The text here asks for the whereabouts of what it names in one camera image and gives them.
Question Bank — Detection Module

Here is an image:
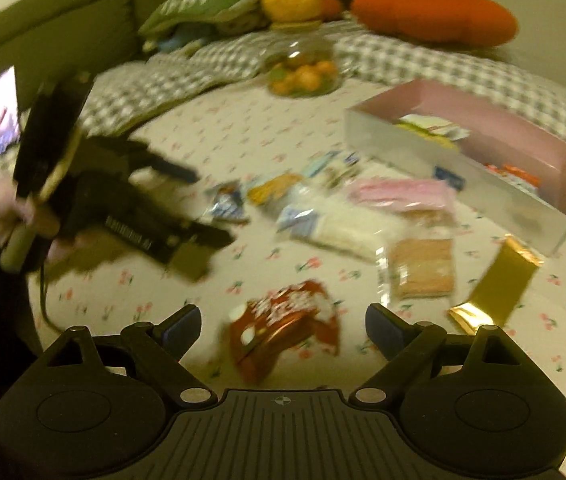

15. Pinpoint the red tomato plush cushion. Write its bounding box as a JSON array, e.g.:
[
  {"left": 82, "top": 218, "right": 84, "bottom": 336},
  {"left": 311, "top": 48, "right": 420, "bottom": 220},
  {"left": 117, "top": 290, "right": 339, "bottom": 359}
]
[{"left": 350, "top": 0, "right": 518, "bottom": 48}]

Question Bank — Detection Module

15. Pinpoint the grey checkered blanket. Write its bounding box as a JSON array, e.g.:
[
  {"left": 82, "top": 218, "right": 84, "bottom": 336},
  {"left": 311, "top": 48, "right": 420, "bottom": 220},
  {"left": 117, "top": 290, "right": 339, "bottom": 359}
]
[{"left": 0, "top": 19, "right": 566, "bottom": 176}]

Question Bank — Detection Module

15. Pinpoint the white coconut roll packet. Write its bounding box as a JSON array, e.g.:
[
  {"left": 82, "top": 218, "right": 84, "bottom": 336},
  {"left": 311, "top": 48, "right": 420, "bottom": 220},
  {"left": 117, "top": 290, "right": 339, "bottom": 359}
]
[{"left": 275, "top": 184, "right": 409, "bottom": 262}]

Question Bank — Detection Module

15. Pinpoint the brown cracker packet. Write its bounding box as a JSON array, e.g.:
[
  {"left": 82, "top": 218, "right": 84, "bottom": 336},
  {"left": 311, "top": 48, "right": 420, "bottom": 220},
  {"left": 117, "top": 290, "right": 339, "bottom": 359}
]
[{"left": 390, "top": 238, "right": 456, "bottom": 299}]

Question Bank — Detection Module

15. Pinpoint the smartphone with lit screen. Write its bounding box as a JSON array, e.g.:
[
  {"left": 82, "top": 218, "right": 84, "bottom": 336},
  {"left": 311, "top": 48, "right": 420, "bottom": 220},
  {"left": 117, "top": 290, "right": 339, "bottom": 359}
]
[{"left": 0, "top": 66, "right": 20, "bottom": 157}]

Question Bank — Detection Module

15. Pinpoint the red foil snack bag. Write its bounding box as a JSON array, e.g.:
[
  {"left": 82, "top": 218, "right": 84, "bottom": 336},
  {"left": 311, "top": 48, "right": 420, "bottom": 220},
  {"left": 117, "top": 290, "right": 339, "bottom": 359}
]
[{"left": 228, "top": 280, "right": 341, "bottom": 385}]

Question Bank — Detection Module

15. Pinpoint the orange foil snack packet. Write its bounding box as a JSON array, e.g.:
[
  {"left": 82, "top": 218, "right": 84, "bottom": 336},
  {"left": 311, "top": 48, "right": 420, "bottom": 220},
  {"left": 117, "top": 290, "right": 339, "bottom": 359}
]
[{"left": 484, "top": 164, "right": 541, "bottom": 190}]

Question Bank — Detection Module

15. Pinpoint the small red plush cushion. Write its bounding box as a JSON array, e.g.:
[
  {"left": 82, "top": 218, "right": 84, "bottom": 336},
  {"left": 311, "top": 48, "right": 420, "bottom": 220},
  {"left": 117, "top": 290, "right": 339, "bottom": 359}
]
[{"left": 321, "top": 0, "right": 345, "bottom": 22}]

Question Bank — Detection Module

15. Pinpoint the small blue silver packet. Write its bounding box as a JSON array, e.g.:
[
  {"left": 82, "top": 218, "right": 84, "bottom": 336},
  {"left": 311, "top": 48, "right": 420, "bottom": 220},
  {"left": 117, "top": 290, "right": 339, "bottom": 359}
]
[{"left": 205, "top": 180, "right": 249, "bottom": 224}]

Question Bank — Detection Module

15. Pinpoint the cherry print tablecloth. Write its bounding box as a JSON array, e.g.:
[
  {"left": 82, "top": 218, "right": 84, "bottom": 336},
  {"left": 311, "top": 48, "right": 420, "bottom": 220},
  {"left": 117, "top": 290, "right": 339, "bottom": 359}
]
[{"left": 27, "top": 77, "right": 566, "bottom": 480}]

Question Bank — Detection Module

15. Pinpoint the silver pink cardboard box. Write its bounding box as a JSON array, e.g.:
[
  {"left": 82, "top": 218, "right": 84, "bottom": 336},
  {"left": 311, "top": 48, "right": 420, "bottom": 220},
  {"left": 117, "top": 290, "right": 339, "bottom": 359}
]
[{"left": 345, "top": 80, "right": 566, "bottom": 257}]

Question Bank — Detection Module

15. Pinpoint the gold foil snack packet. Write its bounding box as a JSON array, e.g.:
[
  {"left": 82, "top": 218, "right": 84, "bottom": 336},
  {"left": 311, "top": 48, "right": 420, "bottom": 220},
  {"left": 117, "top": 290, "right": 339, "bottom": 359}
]
[{"left": 448, "top": 234, "right": 544, "bottom": 335}]

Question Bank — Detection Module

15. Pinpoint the blue white biscuit packet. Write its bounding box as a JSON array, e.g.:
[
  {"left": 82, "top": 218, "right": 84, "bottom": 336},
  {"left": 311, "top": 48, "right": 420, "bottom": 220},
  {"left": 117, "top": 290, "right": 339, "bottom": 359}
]
[{"left": 301, "top": 151, "right": 361, "bottom": 188}]

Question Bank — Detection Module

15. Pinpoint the white red snack packet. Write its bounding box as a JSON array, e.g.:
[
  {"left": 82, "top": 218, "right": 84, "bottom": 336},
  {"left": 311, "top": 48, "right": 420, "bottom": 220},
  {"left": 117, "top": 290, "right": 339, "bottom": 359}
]
[{"left": 398, "top": 113, "right": 470, "bottom": 142}]

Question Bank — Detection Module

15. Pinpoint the green patterned pillow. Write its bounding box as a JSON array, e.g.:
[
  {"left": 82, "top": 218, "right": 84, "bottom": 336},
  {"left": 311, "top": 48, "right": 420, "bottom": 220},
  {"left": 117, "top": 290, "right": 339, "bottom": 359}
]
[{"left": 138, "top": 0, "right": 260, "bottom": 38}]

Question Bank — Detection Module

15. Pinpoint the yellow candy wrapper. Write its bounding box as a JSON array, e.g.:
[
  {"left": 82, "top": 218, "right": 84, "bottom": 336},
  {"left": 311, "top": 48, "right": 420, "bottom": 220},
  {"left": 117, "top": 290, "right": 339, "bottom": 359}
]
[{"left": 396, "top": 122, "right": 460, "bottom": 153}]

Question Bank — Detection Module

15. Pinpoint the glass jar of kumquats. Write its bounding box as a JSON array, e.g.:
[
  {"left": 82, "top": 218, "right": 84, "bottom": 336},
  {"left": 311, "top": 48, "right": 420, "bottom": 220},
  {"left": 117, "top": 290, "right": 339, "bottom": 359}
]
[{"left": 261, "top": 21, "right": 343, "bottom": 99}]

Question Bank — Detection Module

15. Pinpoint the pink wafer snack packet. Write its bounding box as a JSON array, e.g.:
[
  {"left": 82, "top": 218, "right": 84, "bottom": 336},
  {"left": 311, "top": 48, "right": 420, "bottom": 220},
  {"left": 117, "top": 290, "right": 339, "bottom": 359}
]
[{"left": 345, "top": 177, "right": 456, "bottom": 214}]

